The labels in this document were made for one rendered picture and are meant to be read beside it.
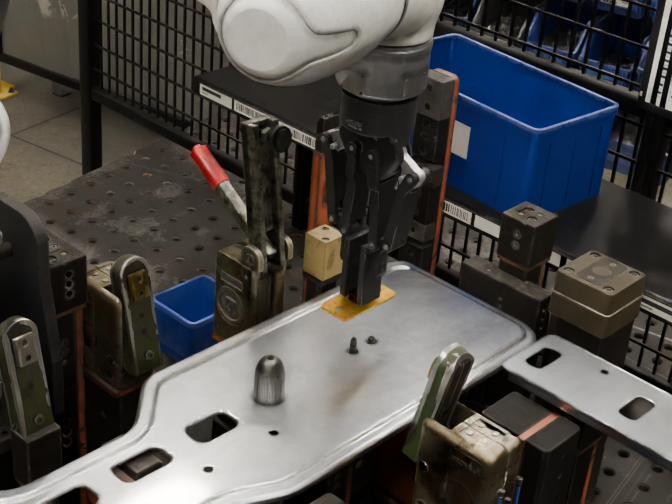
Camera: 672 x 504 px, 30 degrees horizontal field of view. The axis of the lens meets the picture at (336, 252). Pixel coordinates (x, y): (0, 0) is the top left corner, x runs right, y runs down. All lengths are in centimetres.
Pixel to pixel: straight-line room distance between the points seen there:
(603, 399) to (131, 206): 115
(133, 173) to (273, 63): 143
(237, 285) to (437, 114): 34
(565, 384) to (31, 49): 318
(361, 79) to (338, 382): 33
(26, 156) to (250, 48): 313
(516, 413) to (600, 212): 41
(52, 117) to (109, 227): 217
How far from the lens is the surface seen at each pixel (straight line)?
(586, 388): 137
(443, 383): 118
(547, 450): 131
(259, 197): 137
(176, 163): 244
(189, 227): 221
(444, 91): 156
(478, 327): 144
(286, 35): 97
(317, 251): 145
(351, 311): 131
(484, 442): 119
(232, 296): 145
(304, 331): 139
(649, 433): 133
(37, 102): 448
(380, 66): 117
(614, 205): 170
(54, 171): 399
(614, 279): 146
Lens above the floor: 177
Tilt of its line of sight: 30 degrees down
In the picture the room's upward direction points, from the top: 5 degrees clockwise
